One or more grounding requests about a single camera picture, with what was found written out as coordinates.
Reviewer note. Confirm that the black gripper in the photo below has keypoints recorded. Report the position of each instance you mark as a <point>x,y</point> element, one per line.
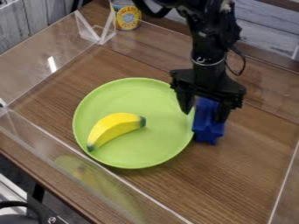
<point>214,86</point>

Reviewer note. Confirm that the blue plastic block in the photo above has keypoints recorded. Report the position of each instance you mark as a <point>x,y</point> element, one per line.
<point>206,129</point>

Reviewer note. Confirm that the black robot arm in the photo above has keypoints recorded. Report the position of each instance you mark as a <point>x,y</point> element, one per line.
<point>215,33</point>

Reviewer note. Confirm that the green round plate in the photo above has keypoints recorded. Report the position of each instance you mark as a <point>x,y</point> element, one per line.
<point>151,145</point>

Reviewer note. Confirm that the yellow toy banana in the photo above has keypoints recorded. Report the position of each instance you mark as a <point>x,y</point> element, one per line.
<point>113,126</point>

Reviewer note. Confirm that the yellow blue labelled can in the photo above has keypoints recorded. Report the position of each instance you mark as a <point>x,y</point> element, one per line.
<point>129,15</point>

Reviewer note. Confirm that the black clamp with bolt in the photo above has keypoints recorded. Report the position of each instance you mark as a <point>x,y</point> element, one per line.
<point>49,216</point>

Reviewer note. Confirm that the clear acrylic enclosure wall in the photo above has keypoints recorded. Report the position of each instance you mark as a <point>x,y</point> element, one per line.
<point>238,182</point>

